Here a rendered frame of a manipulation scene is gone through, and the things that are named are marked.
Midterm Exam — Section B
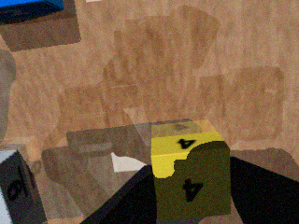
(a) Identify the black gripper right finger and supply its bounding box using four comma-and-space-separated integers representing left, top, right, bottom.
230, 156, 299, 224

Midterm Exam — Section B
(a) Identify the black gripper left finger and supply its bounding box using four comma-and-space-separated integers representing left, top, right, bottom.
80, 165, 157, 224

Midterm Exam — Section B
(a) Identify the yellow block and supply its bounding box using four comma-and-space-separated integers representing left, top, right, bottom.
151, 132, 231, 221

